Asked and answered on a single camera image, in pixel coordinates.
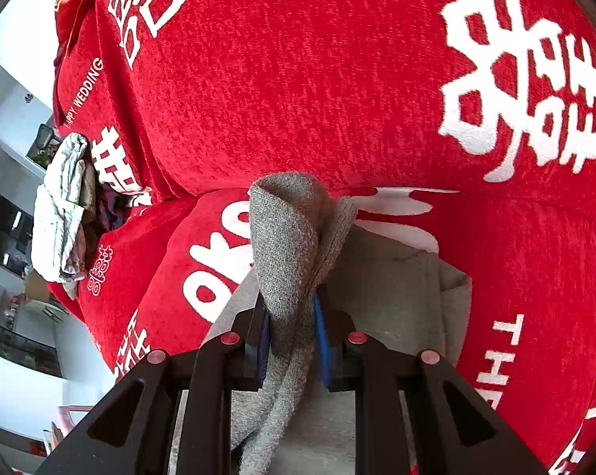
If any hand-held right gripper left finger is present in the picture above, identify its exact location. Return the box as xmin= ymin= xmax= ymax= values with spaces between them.
xmin=35 ymin=297 xmax=272 ymax=475

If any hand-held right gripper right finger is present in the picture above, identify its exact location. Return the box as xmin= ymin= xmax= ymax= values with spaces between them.
xmin=314 ymin=296 xmax=549 ymax=475

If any grey fleece garment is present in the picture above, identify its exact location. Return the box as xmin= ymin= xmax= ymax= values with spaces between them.
xmin=171 ymin=225 xmax=473 ymax=475

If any grey knit garment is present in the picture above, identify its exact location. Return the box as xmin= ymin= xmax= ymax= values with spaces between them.
xmin=228 ymin=172 xmax=359 ymax=474

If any pink stool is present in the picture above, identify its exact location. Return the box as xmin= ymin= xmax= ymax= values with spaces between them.
xmin=56 ymin=404 xmax=97 ymax=433

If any dark patterned cloth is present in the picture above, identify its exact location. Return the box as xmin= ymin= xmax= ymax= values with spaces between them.
xmin=94 ymin=183 xmax=133 ymax=232

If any cardboard box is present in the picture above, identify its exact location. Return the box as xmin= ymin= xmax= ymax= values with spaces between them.
xmin=25 ymin=272 xmax=57 ymax=304

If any white crumpled garment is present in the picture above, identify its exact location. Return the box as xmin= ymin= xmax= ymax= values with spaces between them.
xmin=30 ymin=133 xmax=99 ymax=298

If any red printed sofa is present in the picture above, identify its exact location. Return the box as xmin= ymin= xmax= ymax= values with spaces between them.
xmin=45 ymin=0 xmax=596 ymax=475

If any black television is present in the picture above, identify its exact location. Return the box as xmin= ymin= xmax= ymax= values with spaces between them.
xmin=0 ymin=195 xmax=34 ymax=278

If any black office chair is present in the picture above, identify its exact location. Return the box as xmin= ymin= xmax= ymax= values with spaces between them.
xmin=34 ymin=123 xmax=64 ymax=150

